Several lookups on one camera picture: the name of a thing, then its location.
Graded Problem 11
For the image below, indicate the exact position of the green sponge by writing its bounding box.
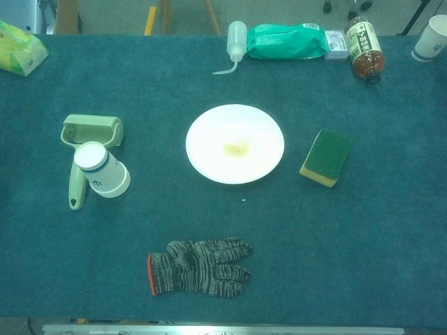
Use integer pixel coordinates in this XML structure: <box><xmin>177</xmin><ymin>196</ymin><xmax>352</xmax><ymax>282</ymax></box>
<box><xmin>299</xmin><ymin>128</ymin><xmax>353</xmax><ymax>188</ymax></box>

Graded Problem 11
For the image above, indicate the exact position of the white round plate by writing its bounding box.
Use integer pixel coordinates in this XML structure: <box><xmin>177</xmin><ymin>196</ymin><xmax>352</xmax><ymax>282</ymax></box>
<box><xmin>185</xmin><ymin>103</ymin><xmax>286</xmax><ymax>185</ymax></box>

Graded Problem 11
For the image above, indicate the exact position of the grey black knit glove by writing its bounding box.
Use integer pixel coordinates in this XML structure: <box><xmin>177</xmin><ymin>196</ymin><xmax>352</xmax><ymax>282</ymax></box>
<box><xmin>147</xmin><ymin>236</ymin><xmax>254</xmax><ymax>300</ymax></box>

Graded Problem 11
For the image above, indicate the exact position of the blue table cloth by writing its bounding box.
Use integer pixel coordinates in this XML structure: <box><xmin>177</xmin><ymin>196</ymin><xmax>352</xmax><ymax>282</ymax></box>
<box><xmin>0</xmin><ymin>33</ymin><xmax>447</xmax><ymax>320</ymax></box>

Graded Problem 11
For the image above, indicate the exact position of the white paper cup blue band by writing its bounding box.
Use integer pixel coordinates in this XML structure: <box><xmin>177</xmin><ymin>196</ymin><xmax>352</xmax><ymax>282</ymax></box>
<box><xmin>73</xmin><ymin>140</ymin><xmax>131</xmax><ymax>199</ymax></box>
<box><xmin>411</xmin><ymin>15</ymin><xmax>447</xmax><ymax>64</ymax></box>

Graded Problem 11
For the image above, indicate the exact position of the clear plastic squeeze bottle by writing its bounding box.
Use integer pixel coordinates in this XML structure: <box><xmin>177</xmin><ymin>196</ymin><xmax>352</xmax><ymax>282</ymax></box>
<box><xmin>212</xmin><ymin>20</ymin><xmax>249</xmax><ymax>76</ymax></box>

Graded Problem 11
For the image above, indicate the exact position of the pale green lint roller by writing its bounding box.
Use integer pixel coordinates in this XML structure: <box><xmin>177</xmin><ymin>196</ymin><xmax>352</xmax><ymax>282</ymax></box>
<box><xmin>59</xmin><ymin>114</ymin><xmax>124</xmax><ymax>211</ymax></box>

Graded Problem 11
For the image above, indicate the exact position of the green wet wipes pack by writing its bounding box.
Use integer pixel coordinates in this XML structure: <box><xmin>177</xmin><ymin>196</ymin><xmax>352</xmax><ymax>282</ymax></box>
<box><xmin>246</xmin><ymin>23</ymin><xmax>328</xmax><ymax>61</ymax></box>

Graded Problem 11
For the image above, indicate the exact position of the wooden easel leg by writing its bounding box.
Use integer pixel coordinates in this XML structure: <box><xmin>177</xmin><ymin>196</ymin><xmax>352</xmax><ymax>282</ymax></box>
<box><xmin>202</xmin><ymin>0</ymin><xmax>221</xmax><ymax>36</ymax></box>
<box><xmin>159</xmin><ymin>0</ymin><xmax>173</xmax><ymax>36</ymax></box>

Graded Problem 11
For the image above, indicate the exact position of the yellow strip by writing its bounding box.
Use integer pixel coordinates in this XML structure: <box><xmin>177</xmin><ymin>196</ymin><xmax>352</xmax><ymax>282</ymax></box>
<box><xmin>144</xmin><ymin>6</ymin><xmax>158</xmax><ymax>36</ymax></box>

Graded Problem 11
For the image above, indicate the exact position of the small clear box purple label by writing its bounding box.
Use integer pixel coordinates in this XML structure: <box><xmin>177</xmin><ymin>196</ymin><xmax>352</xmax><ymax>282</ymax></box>
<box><xmin>323</xmin><ymin>29</ymin><xmax>349</xmax><ymax>62</ymax></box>

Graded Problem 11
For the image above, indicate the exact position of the brown tea bottle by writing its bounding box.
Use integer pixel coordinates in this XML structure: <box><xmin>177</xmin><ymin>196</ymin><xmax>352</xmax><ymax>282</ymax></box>
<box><xmin>344</xmin><ymin>19</ymin><xmax>386</xmax><ymax>87</ymax></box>

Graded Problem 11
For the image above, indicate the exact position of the brown cardboard panel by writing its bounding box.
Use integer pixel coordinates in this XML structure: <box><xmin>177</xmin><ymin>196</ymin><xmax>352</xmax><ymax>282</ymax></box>
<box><xmin>54</xmin><ymin>0</ymin><xmax>83</xmax><ymax>35</ymax></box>

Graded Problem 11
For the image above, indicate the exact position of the yellow green tissue pack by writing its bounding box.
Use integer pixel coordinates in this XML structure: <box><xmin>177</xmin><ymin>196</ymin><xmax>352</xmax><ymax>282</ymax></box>
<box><xmin>0</xmin><ymin>20</ymin><xmax>50</xmax><ymax>77</ymax></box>

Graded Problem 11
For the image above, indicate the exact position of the black tripod leg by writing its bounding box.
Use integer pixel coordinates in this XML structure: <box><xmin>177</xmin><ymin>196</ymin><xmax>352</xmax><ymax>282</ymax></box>
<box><xmin>400</xmin><ymin>0</ymin><xmax>432</xmax><ymax>36</ymax></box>

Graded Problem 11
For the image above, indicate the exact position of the aluminium rail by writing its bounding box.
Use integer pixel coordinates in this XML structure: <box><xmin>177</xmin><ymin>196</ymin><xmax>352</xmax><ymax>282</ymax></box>
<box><xmin>42</xmin><ymin>323</ymin><xmax>405</xmax><ymax>335</ymax></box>

